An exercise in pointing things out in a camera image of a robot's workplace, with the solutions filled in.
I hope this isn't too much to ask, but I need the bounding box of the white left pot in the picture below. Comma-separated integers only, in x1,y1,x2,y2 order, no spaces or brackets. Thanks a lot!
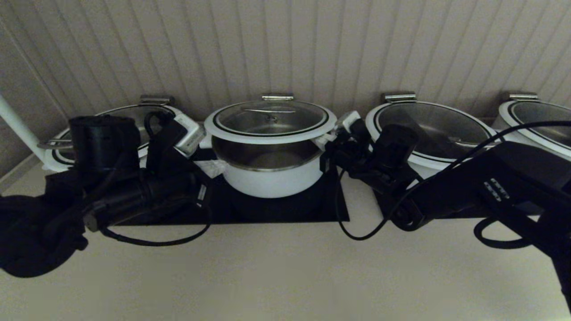
38,105,197,173

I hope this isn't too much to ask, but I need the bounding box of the white far right pot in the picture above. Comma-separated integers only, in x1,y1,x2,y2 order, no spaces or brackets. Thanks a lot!
497,101,571,156

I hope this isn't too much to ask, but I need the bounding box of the white slanted pole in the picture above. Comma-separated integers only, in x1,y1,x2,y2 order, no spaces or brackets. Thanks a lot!
0,94,48,164

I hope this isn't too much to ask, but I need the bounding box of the glass lid with white rim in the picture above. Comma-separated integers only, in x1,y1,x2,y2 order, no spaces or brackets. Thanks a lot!
204,100,338,146

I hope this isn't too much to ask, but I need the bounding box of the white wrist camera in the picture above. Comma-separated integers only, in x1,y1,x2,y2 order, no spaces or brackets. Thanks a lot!
337,111,361,134
173,113,206,157

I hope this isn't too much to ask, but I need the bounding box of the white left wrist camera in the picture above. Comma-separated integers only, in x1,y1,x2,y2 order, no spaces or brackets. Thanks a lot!
173,113,206,157

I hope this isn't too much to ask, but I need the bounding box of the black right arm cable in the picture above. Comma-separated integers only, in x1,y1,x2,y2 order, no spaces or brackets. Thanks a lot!
474,217,536,249
334,172,398,242
401,119,571,210

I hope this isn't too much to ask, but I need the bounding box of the black induction cooktop plate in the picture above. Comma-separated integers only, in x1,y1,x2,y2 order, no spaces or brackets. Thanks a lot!
112,149,350,226

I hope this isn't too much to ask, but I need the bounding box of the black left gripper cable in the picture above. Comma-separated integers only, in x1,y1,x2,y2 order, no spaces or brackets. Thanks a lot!
98,201,213,247

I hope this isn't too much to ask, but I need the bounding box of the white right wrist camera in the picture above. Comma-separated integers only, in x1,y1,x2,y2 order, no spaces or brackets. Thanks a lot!
337,111,361,134

